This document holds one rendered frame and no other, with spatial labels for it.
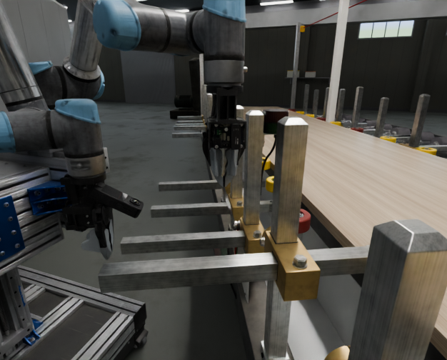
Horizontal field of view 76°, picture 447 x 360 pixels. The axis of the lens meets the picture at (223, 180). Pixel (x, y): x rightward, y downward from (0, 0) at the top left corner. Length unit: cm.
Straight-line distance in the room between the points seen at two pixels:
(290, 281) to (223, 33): 41
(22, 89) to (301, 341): 84
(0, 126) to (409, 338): 64
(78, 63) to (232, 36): 66
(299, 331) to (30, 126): 75
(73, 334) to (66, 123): 105
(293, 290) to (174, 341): 125
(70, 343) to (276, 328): 104
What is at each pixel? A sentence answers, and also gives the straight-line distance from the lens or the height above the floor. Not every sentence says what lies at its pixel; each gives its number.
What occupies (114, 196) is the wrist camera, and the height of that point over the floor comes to 98.
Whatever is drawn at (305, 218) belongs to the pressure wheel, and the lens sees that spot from 71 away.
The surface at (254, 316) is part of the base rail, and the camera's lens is 74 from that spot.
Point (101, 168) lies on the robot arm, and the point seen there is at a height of 104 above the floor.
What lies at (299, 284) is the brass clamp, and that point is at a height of 95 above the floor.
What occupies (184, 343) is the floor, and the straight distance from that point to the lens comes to 163.
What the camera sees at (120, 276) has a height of 96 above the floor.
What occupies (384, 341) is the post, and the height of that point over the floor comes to 104.
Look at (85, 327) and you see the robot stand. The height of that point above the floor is 21.
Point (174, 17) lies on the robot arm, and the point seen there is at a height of 132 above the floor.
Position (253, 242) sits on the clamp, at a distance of 68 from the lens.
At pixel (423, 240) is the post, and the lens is 22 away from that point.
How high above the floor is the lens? 122
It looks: 19 degrees down
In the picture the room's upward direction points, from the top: straight up
